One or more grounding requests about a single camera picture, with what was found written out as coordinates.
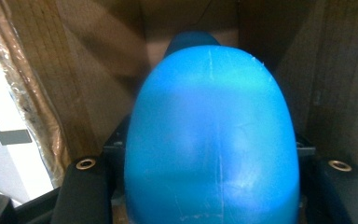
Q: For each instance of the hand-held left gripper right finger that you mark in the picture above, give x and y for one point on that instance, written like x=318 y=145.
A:
x=341 y=196

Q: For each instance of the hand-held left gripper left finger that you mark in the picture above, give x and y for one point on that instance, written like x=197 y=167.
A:
x=84 y=193

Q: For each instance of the blue cardboard box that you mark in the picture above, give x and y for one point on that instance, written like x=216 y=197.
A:
x=74 y=62

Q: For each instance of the blue plastic bottle white cap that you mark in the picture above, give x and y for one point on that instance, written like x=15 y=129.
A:
x=211 y=140

